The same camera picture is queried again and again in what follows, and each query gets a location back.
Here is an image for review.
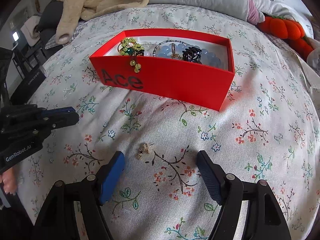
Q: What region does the green bead bracelet with cord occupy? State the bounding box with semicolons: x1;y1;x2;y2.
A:
118;37;146;74

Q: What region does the rose gold earring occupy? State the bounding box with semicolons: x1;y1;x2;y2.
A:
170;53;182;60

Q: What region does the light blue bead bracelet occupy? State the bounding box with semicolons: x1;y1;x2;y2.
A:
145;42;225;67

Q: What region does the silver ring pendant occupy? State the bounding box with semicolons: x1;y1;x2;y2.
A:
171;43;177;56

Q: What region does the red jewelry box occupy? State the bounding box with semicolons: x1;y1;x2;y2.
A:
89;28;235;111

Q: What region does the person's left hand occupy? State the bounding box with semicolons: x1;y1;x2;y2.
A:
1;167;17;194

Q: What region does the black cardboard box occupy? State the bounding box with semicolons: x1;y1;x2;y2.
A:
10;67;46;105

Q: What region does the small gold earring pair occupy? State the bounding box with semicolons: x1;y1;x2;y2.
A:
136;143;150;160

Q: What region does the black chair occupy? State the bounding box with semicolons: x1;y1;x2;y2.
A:
12;0;63;59

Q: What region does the floral bed sheet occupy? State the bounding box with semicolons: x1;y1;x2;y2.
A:
18;5;319;239

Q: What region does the crumpled white clothing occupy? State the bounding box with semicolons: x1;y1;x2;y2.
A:
300;37;319;94

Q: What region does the orange pumpkin plush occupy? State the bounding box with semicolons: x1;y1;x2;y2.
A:
257;16;314;60

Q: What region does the white printed pillow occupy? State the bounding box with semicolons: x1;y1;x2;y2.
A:
253;0;313;37

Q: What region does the green multicolour bead bracelet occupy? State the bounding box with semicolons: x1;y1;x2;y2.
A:
152;39;186;58

